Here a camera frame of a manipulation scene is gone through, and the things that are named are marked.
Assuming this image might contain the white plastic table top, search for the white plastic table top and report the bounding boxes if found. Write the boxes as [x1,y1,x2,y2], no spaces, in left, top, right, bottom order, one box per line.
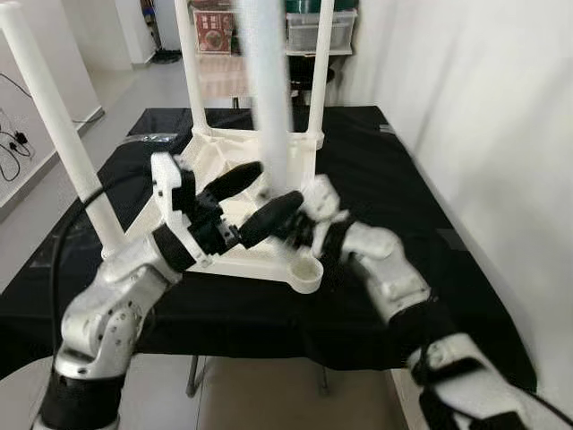
[97,125,325,295]

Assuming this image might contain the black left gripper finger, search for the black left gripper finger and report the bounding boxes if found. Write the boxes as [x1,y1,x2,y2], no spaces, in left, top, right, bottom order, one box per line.
[204,161,265,202]
[237,190,305,250]

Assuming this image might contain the black wall cable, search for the black wall cable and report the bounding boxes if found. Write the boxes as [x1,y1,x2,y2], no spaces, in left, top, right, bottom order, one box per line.
[0,72,104,185]

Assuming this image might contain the pink towel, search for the pink towel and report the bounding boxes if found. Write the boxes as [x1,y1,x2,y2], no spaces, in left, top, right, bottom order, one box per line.
[197,54,314,99]

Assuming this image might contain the red printed carton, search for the red printed carton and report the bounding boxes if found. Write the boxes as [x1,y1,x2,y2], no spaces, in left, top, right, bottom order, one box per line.
[192,4,238,55]

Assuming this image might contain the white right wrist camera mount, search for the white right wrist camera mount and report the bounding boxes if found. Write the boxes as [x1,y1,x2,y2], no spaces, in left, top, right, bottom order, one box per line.
[300,175,350,225]

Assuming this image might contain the translucent storage box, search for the translucent storage box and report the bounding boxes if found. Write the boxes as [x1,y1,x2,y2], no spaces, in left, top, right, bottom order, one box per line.
[286,9,357,53]

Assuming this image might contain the clear plastic bag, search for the clear plastic bag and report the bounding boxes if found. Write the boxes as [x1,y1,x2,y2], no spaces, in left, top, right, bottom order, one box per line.
[121,133,180,144]

